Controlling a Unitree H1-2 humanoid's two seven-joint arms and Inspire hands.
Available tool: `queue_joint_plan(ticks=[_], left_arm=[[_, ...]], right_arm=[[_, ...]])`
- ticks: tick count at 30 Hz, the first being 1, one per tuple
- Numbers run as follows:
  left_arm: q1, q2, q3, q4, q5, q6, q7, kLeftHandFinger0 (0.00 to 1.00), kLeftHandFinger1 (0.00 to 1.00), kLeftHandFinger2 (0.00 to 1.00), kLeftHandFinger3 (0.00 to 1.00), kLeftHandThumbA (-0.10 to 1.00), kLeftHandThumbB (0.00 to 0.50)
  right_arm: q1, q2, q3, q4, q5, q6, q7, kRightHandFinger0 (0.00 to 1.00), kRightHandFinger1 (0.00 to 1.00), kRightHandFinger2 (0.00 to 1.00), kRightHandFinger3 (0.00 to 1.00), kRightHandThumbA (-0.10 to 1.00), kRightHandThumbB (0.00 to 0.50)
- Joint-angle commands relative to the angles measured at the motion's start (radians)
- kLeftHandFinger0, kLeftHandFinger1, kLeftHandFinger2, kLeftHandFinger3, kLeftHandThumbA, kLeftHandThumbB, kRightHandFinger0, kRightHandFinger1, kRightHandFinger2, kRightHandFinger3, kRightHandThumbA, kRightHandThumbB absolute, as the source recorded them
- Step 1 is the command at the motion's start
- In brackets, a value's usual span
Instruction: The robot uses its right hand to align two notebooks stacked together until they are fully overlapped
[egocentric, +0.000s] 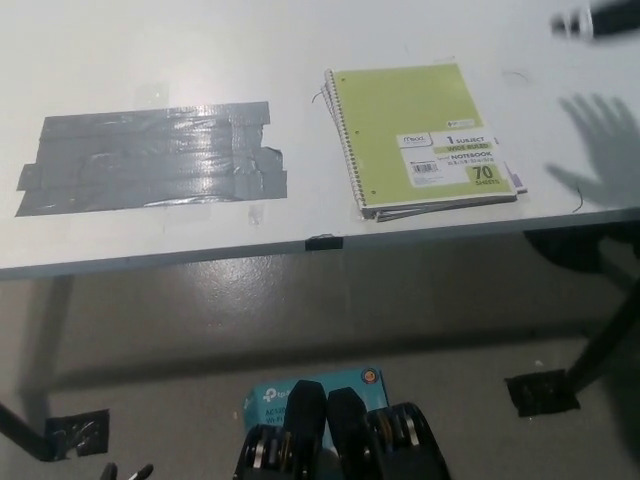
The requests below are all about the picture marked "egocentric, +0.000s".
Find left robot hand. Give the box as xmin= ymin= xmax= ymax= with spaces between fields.
xmin=97 ymin=462 xmax=156 ymax=480

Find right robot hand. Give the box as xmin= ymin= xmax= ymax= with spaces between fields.
xmin=548 ymin=3 xmax=597 ymax=39

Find purple spiral notebook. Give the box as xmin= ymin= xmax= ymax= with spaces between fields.
xmin=319 ymin=68 xmax=530 ymax=224

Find green Mead spiral notebook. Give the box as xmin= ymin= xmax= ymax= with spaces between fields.
xmin=328 ymin=62 xmax=519 ymax=212

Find black robot torso blocks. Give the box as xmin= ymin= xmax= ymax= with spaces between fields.
xmin=233 ymin=379 xmax=449 ymax=480

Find teal TP-Link box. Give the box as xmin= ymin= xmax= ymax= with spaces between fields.
xmin=243 ymin=365 xmax=391 ymax=444

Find small black tape strip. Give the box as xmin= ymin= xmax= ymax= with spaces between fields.
xmin=304 ymin=234 xmax=345 ymax=252

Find grey duct tape patch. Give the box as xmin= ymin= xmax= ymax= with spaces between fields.
xmin=14 ymin=100 xmax=290 ymax=219

